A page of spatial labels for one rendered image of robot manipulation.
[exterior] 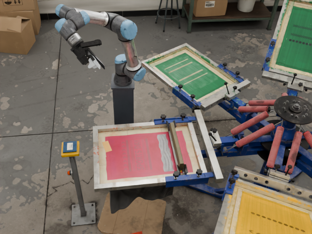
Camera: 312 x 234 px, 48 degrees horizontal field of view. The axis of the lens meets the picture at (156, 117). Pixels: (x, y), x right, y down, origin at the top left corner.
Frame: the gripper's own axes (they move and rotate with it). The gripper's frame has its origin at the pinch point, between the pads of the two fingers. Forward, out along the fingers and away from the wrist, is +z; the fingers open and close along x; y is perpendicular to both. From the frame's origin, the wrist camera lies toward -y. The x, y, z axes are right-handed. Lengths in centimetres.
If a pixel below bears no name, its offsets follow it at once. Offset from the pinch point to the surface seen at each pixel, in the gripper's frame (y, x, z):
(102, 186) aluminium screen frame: 56, -27, 55
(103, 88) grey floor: 51, -260, -10
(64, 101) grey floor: 95, -236, -28
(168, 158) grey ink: 14, -54, 74
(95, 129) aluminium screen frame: 45, -68, 23
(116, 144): 38, -63, 42
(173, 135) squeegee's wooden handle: 0, -59, 64
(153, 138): 15, -70, 57
